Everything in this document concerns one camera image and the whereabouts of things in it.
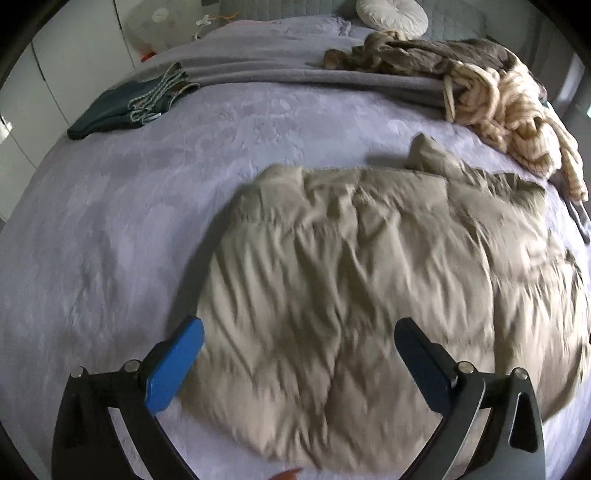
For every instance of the grey garment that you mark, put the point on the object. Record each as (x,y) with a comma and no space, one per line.
(579,217)

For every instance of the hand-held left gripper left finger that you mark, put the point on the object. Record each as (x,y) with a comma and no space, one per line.
(178,364)

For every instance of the cream striped robe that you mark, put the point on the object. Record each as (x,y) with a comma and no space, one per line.
(517,115)

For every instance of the beige puffer jacket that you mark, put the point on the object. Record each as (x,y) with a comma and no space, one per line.
(346,277)

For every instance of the grey blanket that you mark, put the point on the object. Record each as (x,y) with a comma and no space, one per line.
(277,69)

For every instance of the grey quilted headboard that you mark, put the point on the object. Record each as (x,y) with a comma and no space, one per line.
(457,18)

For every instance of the small red box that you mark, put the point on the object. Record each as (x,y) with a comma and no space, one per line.
(148,56)

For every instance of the dark teal folded jeans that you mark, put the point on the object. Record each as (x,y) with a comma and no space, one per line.
(120,108)

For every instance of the white wardrobe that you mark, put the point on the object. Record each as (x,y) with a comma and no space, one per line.
(55,69)

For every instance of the white charger plug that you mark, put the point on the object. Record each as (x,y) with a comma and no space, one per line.
(203,21)

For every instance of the round white cushion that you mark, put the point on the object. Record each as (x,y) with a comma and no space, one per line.
(392,16)

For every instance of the white electric fan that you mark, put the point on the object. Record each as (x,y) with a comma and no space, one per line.
(154,23)

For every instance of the brown fleece garment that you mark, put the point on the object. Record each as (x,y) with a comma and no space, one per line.
(415,55)

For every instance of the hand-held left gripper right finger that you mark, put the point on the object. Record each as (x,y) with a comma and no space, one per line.
(422,364)

